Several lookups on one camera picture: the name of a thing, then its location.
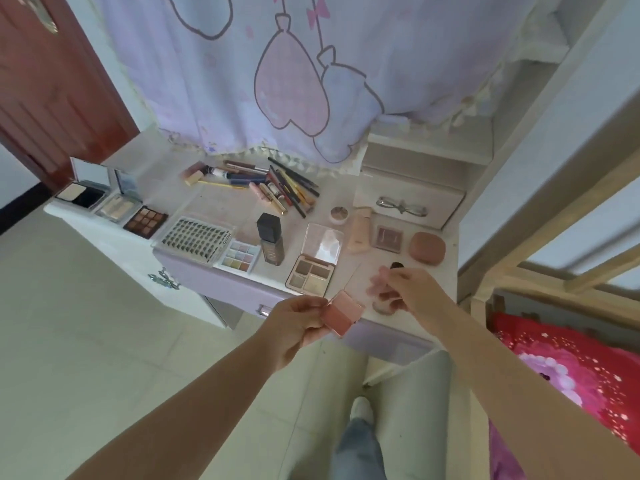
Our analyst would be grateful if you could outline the person's right hand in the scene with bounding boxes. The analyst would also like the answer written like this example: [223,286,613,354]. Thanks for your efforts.
[366,268,454,326]

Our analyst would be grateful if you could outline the person's left hand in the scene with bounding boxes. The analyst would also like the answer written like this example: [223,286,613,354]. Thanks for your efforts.
[257,296,332,373]

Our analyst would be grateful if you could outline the black handled makeup brush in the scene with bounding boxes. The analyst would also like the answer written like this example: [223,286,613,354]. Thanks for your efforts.
[372,262,406,316]

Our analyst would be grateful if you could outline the pink square blush compact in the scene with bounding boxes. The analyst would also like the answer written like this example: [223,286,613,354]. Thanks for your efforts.
[320,267,366,339]

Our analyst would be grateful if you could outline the person's left forearm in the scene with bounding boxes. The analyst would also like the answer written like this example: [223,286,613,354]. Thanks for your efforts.
[65,340,282,480]

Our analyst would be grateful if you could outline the person's right forearm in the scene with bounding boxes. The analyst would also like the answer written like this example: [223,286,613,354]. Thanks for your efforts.
[434,302,640,480]

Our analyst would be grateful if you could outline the neutral eyeshadow palette clear lid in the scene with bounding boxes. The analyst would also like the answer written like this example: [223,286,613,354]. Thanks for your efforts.
[285,223,345,297]

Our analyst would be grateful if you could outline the small square mauve blush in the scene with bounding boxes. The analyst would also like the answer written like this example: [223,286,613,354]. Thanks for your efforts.
[375,226,405,253]

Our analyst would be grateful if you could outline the rounded terracotta compact case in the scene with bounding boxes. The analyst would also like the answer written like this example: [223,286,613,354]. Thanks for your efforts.
[408,231,447,267]

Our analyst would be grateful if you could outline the beige foundation tube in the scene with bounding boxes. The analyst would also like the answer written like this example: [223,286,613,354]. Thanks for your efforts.
[346,208,374,254]

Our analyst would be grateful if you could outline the dark foundation bottle black cap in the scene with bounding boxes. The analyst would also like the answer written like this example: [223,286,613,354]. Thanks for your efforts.
[256,213,286,266]

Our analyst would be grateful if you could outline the lilac desk drawer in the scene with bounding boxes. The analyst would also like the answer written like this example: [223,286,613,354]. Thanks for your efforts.
[154,247,437,366]

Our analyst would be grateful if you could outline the pastel colour corrector palette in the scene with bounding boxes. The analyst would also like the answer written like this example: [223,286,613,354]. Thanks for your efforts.
[215,240,262,274]

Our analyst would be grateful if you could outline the white desktop drawer organizer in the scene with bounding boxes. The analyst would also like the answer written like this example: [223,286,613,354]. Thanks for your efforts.
[352,120,497,231]

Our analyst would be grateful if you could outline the person's white shoe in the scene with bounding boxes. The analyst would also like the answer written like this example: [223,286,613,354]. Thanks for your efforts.
[350,396,375,426]

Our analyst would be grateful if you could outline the pile of makeup pencils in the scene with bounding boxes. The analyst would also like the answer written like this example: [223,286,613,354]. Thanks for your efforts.
[223,156,321,219]

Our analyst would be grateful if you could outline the clear box of false eyelashes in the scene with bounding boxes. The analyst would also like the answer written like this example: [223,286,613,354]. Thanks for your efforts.
[151,216,236,266]

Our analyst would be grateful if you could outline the person's leg in jeans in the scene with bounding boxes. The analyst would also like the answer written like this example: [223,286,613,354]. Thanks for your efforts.
[330,417,389,480]

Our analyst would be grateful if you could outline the brown eyeshadow palette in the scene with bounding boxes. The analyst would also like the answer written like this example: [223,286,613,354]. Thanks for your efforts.
[123,206,169,240]

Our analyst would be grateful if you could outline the red floral blanket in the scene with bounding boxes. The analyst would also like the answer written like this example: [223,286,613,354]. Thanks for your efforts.
[487,312,640,480]

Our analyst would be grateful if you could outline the beige concealer palette with mirror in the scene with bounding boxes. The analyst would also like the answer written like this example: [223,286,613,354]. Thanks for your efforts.
[95,168,144,224]

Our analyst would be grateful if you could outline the white dressing desk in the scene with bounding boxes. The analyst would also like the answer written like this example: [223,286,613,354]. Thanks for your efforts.
[44,127,461,368]

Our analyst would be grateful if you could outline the lilac curtain with balloon print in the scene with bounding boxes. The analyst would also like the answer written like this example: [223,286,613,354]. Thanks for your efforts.
[90,0,538,168]

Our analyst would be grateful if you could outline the black powder compact with mirror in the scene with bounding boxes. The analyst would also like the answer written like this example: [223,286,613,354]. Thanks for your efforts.
[54,157,112,211]

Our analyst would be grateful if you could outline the red-brown wooden door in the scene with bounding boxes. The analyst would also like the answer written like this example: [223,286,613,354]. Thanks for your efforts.
[0,0,141,193]

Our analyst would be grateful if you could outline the clear frame eyeglasses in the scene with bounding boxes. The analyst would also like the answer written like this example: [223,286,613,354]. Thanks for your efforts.
[376,196,430,218]

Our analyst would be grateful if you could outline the ornate silver cabinet handle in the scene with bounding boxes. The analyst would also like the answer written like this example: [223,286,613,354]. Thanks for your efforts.
[148,269,181,290]

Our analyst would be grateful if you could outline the light wooden bunk bed frame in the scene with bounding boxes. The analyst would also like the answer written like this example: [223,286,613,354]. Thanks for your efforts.
[456,0,640,355]

